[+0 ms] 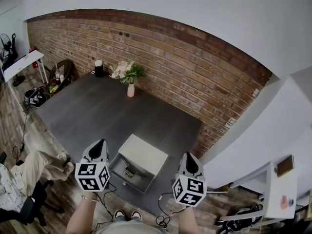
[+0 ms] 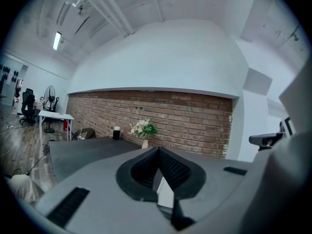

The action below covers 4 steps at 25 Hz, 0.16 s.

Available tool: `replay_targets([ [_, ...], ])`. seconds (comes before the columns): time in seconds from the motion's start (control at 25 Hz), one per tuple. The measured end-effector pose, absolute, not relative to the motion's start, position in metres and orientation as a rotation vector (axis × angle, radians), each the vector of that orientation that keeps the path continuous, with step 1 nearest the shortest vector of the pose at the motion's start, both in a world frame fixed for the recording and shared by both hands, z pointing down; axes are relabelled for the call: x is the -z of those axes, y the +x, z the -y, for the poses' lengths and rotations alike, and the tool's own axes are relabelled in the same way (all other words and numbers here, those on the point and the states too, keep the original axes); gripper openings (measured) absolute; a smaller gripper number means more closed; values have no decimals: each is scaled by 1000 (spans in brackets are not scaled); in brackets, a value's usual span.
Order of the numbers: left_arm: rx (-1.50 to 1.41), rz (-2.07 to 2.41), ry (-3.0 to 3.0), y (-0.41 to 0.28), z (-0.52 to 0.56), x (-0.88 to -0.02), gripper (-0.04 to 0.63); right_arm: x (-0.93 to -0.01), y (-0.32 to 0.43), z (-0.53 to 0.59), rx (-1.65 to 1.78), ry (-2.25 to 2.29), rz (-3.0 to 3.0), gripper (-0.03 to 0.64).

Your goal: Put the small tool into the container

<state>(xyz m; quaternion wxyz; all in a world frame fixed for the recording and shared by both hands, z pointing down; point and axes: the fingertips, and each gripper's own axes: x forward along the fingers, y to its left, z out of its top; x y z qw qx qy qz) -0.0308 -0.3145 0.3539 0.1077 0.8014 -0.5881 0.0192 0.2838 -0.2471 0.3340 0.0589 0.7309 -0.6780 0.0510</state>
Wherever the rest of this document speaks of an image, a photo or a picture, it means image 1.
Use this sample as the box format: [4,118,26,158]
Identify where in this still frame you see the narrow white table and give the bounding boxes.
[1,49,49,112]

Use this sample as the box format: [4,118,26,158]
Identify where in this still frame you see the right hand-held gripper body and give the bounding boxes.
[172,173,207,208]

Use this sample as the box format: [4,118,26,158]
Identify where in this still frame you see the person's legs in jeans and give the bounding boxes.
[114,215,143,223]

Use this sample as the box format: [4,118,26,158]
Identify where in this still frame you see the white phone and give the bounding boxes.
[14,170,24,188]

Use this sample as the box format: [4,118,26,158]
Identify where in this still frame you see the black standing fan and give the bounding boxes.
[0,33,20,66]

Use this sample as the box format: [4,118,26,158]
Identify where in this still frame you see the black speaker with white top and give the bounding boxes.
[94,59,104,78]

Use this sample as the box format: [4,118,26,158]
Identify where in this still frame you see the black office chair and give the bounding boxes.
[0,152,66,227]

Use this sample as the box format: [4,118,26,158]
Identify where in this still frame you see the white drawer box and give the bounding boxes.
[108,134,169,195]

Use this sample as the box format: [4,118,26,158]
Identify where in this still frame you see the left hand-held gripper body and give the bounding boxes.
[74,157,111,193]

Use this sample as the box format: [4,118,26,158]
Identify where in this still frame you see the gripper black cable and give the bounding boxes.
[96,182,118,232]
[155,191,186,229]

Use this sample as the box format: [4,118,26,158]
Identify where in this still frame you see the person's right forearm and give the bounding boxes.
[176,204,200,234]

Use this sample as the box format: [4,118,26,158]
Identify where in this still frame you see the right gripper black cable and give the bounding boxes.
[155,191,186,229]

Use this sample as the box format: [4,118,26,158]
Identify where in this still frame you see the black floor cable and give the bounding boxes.
[12,113,29,161]

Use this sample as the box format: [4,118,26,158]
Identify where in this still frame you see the brown book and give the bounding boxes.
[276,155,295,178]

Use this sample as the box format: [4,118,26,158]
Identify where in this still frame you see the round wicker chair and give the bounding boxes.
[44,59,77,98]

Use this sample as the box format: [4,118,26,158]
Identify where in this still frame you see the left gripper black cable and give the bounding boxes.
[96,182,118,232]

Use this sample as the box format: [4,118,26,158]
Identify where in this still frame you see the black and white floor bag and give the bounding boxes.
[24,86,47,107]

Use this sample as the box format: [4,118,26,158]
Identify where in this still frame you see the person's left forearm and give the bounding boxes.
[65,191,101,234]

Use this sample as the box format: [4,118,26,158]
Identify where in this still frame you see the white desk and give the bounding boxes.
[217,160,298,227]

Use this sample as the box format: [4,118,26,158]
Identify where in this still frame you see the dark table with white legs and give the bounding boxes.
[36,71,203,217]

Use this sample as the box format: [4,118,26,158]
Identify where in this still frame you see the pale flower bouquet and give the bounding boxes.
[109,60,147,85]

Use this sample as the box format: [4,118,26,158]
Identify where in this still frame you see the person's grey shirt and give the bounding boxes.
[92,219,169,234]

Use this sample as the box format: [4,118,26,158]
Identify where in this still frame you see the black bag with cables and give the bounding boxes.
[216,203,264,232]

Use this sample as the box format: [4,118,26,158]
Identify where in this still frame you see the person's left shoe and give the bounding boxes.
[114,209,127,222]

